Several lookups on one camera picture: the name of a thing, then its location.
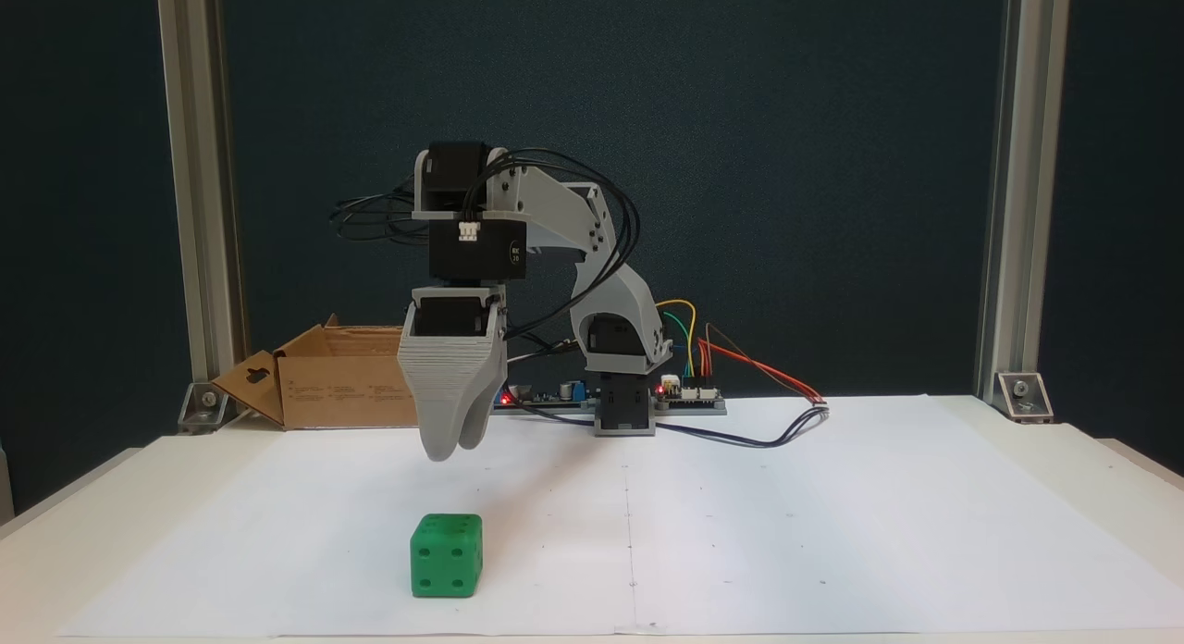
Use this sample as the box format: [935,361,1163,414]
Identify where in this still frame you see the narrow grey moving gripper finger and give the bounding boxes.
[458,306,510,452]

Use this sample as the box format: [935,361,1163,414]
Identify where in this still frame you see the white paper sheet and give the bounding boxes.
[55,393,1184,638]

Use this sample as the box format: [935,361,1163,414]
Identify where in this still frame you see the circuit board with coloured wires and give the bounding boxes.
[657,374,728,416]

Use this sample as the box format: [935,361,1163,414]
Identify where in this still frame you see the blue circuit board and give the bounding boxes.
[494,378,598,413]

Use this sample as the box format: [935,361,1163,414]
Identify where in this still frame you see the red and orange wires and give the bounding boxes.
[697,322,827,407]

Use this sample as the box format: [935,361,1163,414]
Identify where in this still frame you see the aluminium frame post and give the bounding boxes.
[974,0,1075,406]
[154,0,251,386]

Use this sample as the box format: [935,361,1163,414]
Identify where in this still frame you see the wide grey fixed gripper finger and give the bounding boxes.
[397,328,502,464]

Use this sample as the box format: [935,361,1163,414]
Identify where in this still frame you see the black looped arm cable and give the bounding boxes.
[467,146,642,349]
[329,174,436,249]

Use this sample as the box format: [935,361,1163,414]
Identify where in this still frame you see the brown cardboard box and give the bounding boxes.
[210,315,423,433]

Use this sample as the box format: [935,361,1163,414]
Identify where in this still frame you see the metal corner bracket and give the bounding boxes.
[177,379,232,435]
[993,371,1056,424]

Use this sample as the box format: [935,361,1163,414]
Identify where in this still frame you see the yellow and green jumper wires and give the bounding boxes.
[656,298,697,382]

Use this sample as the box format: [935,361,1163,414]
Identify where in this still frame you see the green die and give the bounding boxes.
[410,513,485,599]

